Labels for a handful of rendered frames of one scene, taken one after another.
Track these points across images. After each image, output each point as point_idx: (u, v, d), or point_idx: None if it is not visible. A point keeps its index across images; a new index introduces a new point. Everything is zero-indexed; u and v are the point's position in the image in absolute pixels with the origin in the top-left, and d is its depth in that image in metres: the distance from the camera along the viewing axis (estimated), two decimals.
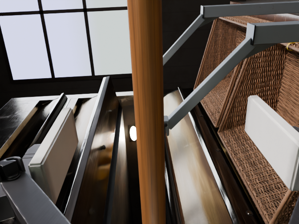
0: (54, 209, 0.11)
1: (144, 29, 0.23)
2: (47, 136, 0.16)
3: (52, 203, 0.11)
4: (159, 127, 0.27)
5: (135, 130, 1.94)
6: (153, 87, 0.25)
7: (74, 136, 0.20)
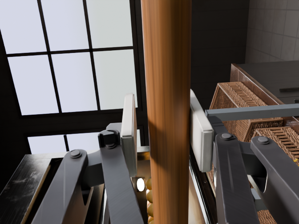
0: (129, 184, 0.12)
1: (168, 51, 0.16)
2: (125, 114, 0.18)
3: (130, 178, 0.12)
4: (184, 178, 0.20)
5: (142, 182, 2.04)
6: (178, 129, 0.18)
7: (135, 119, 0.22)
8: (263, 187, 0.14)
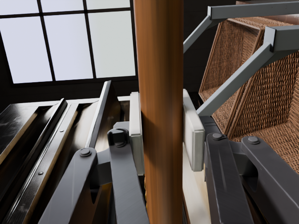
0: (137, 182, 0.12)
1: None
2: (132, 114, 0.18)
3: (137, 178, 0.12)
4: None
5: None
6: None
7: None
8: (254, 187, 0.14)
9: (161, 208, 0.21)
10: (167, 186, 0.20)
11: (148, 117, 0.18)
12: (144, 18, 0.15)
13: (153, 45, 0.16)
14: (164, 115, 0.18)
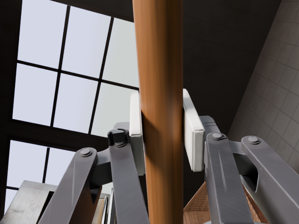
0: (137, 182, 0.12)
1: None
2: (132, 114, 0.18)
3: (137, 178, 0.12)
4: None
5: None
6: None
7: None
8: (254, 187, 0.14)
9: (162, 212, 0.21)
10: (167, 190, 0.20)
11: (148, 123, 0.18)
12: (144, 28, 0.16)
13: (153, 54, 0.16)
14: (165, 122, 0.18)
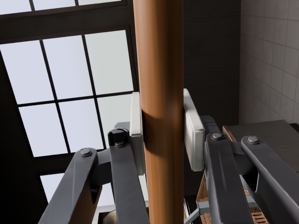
0: (137, 182, 0.12)
1: None
2: (133, 114, 0.18)
3: (137, 178, 0.12)
4: None
5: None
6: None
7: None
8: (254, 187, 0.14)
9: (163, 219, 0.22)
10: (168, 198, 0.21)
11: (150, 133, 0.19)
12: (146, 41, 0.16)
13: (154, 66, 0.16)
14: (166, 132, 0.18)
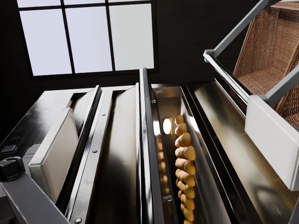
0: (54, 209, 0.11)
1: None
2: (47, 136, 0.16)
3: (52, 203, 0.11)
4: None
5: (168, 123, 1.90)
6: None
7: (74, 136, 0.20)
8: None
9: None
10: None
11: None
12: None
13: None
14: None
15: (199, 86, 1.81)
